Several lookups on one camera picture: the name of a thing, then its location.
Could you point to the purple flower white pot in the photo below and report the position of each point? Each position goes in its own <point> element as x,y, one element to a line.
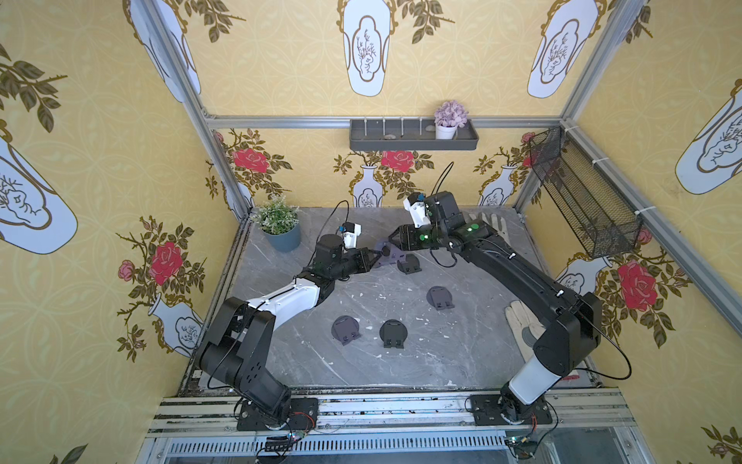
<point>449,118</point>

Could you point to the black wire mesh basket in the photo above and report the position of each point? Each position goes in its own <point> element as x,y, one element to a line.
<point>598,214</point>

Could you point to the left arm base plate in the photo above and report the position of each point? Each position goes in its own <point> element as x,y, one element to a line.
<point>298,414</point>

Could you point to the grey wall shelf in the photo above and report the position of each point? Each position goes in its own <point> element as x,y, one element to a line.
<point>407,134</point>

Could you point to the aluminium frame rail front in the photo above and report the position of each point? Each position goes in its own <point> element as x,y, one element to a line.
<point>591,425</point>

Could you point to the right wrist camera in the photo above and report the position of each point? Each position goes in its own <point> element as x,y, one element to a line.
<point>415,205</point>

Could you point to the purple phone stand front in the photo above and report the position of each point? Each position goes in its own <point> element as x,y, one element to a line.
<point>345,330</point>

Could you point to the green plant blue pot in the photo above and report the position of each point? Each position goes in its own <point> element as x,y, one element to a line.
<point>280,223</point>

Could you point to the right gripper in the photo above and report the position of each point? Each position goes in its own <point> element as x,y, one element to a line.
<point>400,237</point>

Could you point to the grey work glove back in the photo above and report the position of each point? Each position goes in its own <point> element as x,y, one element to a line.
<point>496,221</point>

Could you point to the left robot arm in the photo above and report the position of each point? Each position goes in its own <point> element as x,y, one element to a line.
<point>236,346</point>

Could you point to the black phone stand front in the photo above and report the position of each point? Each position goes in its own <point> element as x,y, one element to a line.
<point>393,334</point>

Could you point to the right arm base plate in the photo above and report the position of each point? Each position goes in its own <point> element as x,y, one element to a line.
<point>495,409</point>

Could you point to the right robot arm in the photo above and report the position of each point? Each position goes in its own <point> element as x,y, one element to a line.
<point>569,318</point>

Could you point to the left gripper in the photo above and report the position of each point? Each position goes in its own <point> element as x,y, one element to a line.
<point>359,258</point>

